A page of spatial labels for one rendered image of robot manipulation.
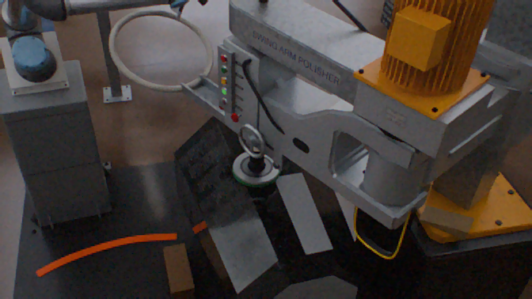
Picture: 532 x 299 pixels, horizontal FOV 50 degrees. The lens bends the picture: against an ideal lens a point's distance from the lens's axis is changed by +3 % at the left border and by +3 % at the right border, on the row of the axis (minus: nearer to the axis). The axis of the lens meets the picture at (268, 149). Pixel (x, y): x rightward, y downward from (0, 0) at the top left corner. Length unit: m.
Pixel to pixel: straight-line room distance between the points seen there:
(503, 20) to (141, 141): 2.61
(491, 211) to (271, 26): 1.35
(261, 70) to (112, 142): 2.17
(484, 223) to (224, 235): 1.13
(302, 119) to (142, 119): 2.37
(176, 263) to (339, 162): 1.36
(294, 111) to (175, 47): 3.09
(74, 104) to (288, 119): 1.34
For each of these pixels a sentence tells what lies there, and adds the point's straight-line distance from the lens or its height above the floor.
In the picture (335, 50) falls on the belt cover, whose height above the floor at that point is 1.67.
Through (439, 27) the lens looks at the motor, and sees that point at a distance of 1.44.
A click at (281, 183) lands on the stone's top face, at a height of 0.80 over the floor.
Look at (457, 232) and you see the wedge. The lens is 2.51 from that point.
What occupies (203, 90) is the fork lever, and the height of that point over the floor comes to 1.06.
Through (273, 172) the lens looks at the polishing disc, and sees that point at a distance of 2.50.
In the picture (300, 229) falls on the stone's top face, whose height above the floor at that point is 0.80.
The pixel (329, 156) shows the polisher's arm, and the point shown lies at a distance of 1.96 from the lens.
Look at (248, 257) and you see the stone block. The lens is 2.36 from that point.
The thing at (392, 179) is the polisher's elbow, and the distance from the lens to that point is 1.84.
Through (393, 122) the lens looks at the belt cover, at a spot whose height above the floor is 1.59.
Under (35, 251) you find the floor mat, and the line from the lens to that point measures 3.47.
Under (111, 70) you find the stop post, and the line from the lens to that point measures 4.31.
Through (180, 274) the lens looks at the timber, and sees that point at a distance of 3.04.
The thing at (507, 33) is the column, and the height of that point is 1.61.
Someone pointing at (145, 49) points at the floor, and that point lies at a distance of 5.00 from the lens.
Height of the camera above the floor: 2.60
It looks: 42 degrees down
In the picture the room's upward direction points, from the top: 3 degrees clockwise
